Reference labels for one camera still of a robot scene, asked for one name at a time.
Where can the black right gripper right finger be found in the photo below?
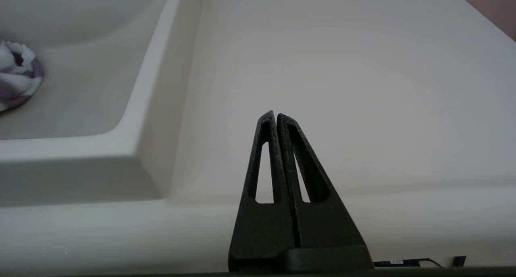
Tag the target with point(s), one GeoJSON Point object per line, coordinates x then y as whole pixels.
{"type": "Point", "coordinates": [322, 228]}

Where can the cream ceramic sink basin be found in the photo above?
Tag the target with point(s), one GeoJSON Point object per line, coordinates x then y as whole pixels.
{"type": "Point", "coordinates": [88, 87]}

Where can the purple white striped towel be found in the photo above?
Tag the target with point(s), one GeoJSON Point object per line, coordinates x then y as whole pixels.
{"type": "Point", "coordinates": [18, 75]}

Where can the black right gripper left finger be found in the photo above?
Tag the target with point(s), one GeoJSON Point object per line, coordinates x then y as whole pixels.
{"type": "Point", "coordinates": [262, 232]}

